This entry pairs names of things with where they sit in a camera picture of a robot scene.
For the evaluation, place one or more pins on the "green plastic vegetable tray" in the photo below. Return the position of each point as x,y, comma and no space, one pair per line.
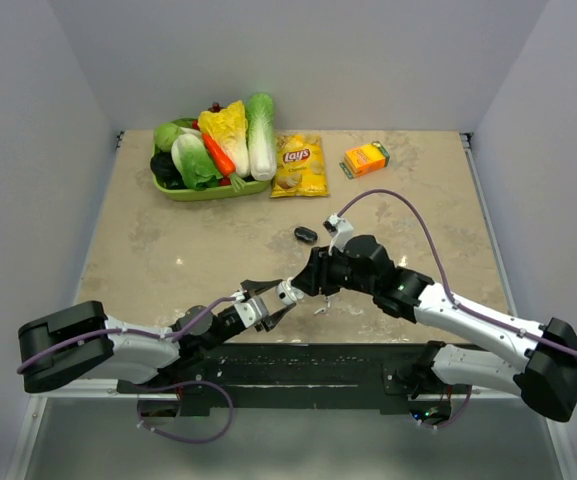
220,192

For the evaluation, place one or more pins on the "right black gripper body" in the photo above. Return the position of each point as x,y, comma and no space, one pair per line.
337,273

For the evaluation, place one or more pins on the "yellow toy cabbage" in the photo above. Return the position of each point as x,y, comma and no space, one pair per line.
228,128

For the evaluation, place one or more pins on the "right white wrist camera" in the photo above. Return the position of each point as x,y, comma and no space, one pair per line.
340,230

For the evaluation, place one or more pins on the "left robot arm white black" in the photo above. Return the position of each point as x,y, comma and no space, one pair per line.
83,341

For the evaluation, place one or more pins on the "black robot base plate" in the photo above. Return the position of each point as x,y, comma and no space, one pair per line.
381,377

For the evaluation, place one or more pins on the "yellow Lays chips bag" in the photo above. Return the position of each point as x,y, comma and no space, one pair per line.
301,168

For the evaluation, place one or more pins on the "black earbud charging case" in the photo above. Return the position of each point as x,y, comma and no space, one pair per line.
305,235

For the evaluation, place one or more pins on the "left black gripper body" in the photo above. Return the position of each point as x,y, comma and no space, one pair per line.
226,316

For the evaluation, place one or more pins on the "dark red toy grapes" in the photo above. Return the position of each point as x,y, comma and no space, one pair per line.
215,107

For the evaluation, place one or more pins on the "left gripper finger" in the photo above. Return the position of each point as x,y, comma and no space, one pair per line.
272,320
255,288

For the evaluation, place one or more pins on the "tall green napa cabbage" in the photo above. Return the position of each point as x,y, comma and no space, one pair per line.
260,137

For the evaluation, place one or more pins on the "green white bok choy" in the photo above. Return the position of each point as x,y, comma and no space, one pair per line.
194,164

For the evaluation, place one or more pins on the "round green cabbage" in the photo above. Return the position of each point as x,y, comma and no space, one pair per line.
165,135

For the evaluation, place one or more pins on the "orange green carton box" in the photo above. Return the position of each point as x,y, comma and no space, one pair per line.
365,159

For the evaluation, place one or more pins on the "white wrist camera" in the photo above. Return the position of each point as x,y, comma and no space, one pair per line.
340,230
251,310

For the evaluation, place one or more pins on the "orange toy carrot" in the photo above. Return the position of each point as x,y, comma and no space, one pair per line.
223,163

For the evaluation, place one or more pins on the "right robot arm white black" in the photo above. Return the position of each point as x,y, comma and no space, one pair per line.
533,361

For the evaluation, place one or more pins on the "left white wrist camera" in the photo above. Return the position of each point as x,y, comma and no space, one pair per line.
251,310

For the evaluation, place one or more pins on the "white earbud charging case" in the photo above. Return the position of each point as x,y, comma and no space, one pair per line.
287,293

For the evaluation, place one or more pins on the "dark green toy vegetable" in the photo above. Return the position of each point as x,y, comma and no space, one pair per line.
166,173

